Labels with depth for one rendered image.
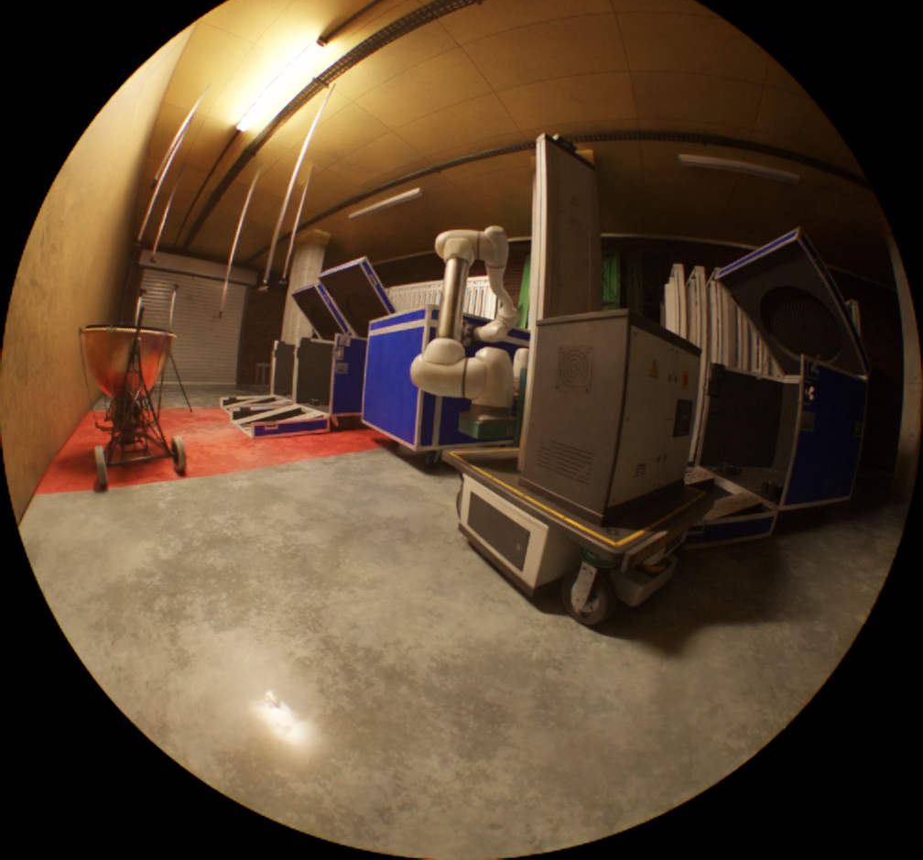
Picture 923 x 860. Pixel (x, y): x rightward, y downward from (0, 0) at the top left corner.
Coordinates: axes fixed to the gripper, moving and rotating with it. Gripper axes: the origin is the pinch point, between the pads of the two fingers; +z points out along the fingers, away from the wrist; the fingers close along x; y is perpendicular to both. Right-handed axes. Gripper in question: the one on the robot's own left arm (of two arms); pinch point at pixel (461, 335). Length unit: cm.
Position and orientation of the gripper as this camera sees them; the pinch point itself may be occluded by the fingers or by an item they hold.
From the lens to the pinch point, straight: 200.1
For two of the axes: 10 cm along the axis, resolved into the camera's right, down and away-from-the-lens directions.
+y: 7.9, 0.3, 6.1
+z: -6.0, -1.1, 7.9
